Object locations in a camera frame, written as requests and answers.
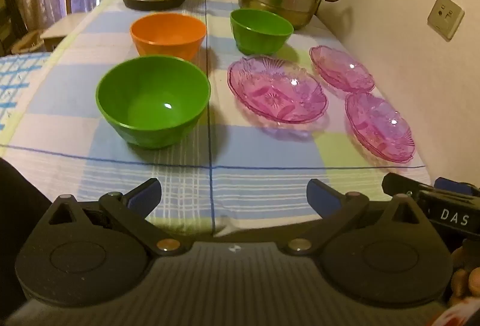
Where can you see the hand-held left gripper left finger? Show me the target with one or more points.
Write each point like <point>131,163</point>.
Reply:
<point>144,194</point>

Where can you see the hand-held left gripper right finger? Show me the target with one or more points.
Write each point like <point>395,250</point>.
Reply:
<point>322,196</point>

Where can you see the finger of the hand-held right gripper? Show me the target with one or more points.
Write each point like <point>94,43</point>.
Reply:
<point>401,184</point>
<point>453,185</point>

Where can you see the small pink glass plate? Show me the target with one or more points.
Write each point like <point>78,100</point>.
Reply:
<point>343,69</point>
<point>378,127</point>

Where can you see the large green plastic bowl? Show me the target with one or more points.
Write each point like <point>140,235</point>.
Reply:
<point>150,104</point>

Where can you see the large pink glass plate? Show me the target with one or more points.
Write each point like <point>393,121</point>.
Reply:
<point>277,91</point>

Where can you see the orange plastic bowl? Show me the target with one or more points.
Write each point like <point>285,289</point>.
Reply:
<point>165,33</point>

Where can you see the person's right hand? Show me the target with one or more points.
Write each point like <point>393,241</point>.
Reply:
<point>467,281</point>

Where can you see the checked pastel tablecloth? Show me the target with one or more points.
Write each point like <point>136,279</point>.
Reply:
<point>243,149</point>

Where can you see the blue white checked cloth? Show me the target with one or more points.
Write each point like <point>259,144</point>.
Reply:
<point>18,86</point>

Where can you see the small green plastic bowl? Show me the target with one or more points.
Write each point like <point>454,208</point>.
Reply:
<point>258,31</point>

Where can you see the wicker basket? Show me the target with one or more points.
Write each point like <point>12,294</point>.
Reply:
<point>28,43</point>

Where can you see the wall socket plate with switch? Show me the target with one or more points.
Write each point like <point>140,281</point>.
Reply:
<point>446,16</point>

